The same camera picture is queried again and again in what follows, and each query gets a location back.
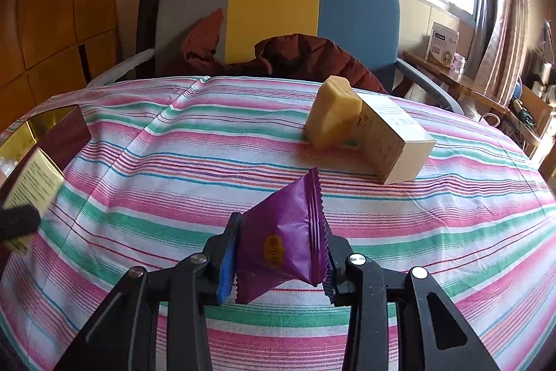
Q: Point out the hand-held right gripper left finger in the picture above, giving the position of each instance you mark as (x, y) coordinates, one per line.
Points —
(226, 266)

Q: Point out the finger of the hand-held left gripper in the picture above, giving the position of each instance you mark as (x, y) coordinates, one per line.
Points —
(17, 223)

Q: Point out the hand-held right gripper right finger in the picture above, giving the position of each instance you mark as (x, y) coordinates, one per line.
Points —
(339, 266)

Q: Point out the green and white carton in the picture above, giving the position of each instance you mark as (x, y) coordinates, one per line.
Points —
(34, 179)

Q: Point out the purple snack packet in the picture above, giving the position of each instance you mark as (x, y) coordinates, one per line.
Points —
(282, 232)

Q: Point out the maroon box with gold lining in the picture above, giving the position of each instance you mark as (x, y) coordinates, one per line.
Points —
(69, 136)

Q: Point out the striped tablecloth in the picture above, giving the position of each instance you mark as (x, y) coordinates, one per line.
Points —
(173, 179)

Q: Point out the beige cardboard box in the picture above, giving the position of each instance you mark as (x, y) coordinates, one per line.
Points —
(391, 140)

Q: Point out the yellow sponge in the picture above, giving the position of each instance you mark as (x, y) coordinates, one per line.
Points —
(330, 114)

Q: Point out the maroon padded jacket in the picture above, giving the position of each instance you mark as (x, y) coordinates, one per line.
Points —
(312, 58)

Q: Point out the wooden side table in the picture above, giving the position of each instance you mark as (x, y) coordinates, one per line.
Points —
(460, 84)

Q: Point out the wooden wardrobe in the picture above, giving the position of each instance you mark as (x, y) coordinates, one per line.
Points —
(52, 6)

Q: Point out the small pink packet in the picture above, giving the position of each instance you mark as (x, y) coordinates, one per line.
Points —
(458, 63)

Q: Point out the white printed box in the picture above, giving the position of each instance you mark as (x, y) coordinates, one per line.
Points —
(442, 45)

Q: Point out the grey yellow blue armchair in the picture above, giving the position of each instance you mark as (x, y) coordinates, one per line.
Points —
(273, 14)

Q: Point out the pink patterned curtain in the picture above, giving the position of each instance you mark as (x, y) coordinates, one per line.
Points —
(504, 6)

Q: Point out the black post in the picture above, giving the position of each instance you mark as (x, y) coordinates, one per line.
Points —
(152, 14)

